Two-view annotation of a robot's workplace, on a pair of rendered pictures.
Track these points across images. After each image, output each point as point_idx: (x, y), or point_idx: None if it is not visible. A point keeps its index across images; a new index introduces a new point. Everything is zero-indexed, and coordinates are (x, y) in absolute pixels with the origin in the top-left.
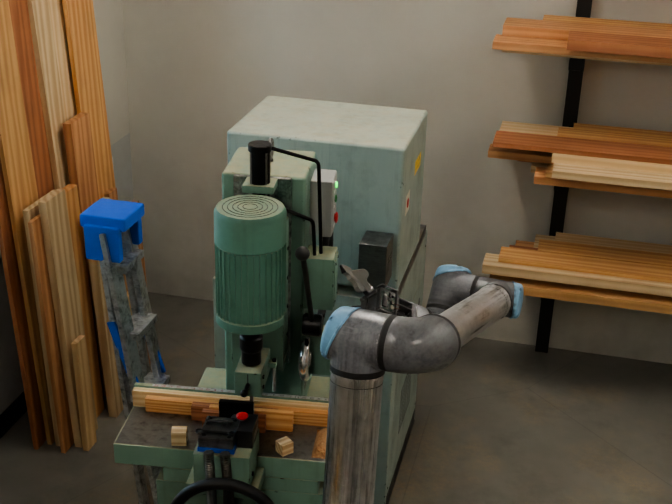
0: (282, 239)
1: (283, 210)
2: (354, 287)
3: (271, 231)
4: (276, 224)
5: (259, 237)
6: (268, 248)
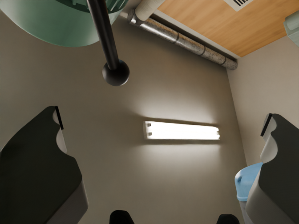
0: (77, 22)
1: (50, 42)
2: (73, 161)
3: (95, 36)
4: (84, 43)
5: (111, 25)
6: (111, 18)
